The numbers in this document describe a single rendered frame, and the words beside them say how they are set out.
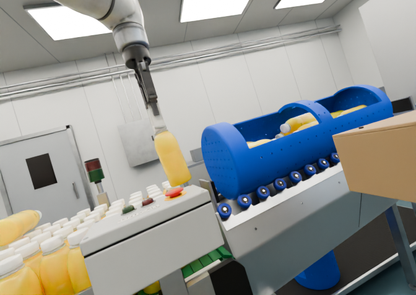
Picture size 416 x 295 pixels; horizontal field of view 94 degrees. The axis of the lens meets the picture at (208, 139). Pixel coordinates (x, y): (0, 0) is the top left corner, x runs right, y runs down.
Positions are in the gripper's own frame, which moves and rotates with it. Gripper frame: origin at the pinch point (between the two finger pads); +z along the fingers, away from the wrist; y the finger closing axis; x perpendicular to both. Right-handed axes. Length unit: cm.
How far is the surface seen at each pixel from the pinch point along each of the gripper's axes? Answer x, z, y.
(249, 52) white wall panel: -299, -159, 309
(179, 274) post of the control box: 7.4, 31.3, -21.2
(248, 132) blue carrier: -42.4, 12.7, 21.3
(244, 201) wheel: -18.7, 32.6, -1.1
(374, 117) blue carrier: -89, 23, -4
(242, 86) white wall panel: -257, -86, 314
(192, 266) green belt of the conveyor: 3.3, 38.9, -7.6
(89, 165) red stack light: 27, 5, 43
